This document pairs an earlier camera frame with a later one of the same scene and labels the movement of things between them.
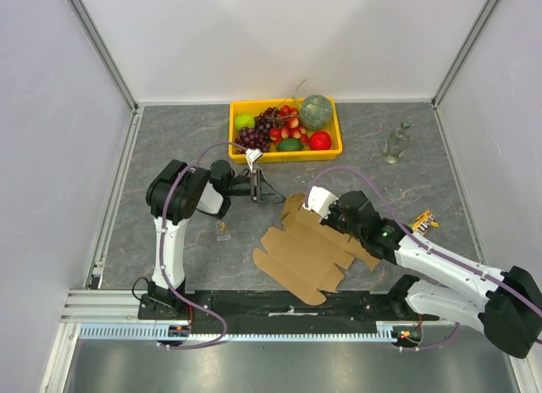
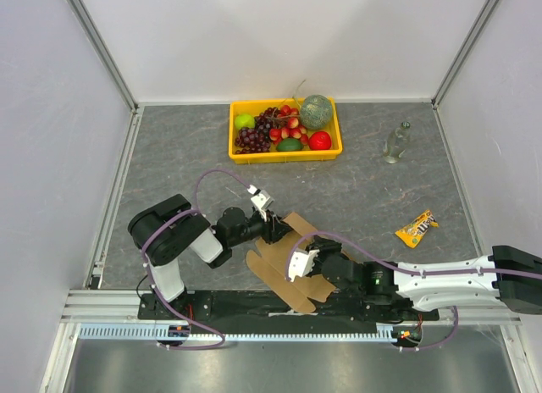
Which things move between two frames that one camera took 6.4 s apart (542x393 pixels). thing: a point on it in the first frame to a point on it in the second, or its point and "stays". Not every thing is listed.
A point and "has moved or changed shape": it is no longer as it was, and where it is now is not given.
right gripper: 334,218 to 319,254
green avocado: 290,144 stays
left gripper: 261,190 to 274,227
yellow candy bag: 422,224 stays
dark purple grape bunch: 252,139 stays
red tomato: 319,141 stays
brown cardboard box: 301,257 has moved or changed shape
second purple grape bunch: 269,119 stays
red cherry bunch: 288,126 stays
